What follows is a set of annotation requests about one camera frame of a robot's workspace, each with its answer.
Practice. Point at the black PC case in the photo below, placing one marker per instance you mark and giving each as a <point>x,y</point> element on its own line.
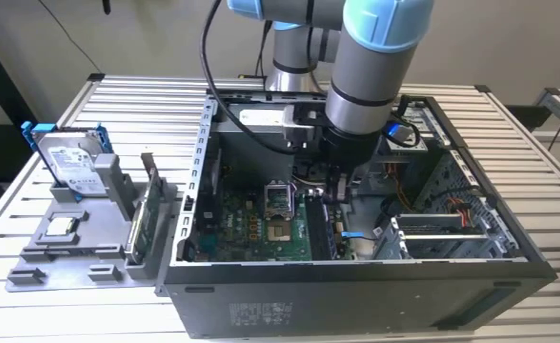
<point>308,307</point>

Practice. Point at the thin metal locking lever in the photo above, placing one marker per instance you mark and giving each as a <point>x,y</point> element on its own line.
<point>295,186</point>

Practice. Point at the grey parts rack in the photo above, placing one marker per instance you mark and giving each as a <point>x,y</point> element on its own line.
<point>99,228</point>

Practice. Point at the grey power supply unit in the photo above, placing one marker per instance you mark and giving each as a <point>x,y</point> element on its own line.
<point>251,157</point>

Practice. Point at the CPU socket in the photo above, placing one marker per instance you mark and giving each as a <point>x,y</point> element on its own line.
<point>279,232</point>

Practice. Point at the metal disk bay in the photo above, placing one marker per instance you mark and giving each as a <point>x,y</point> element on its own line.
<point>427,219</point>

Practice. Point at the round fan housing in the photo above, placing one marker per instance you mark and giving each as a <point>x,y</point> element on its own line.
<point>308,173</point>

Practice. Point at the hard disk in blue carrier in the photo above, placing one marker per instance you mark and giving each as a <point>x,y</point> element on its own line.
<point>71,160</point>

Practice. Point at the green motherboard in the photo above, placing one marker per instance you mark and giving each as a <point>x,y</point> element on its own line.
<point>242,250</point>

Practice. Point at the silver CPU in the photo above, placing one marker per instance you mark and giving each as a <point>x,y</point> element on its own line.
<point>60,226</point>

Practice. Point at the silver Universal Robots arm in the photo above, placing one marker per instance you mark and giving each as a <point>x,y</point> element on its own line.
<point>380,71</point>

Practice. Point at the black RAM slot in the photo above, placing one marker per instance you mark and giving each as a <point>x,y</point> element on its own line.
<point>311,227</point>
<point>322,227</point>
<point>316,227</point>

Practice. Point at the small black antenna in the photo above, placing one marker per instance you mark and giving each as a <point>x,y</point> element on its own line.
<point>106,7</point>

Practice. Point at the metal drive cage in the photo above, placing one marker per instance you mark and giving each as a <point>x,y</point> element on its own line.
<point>411,147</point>

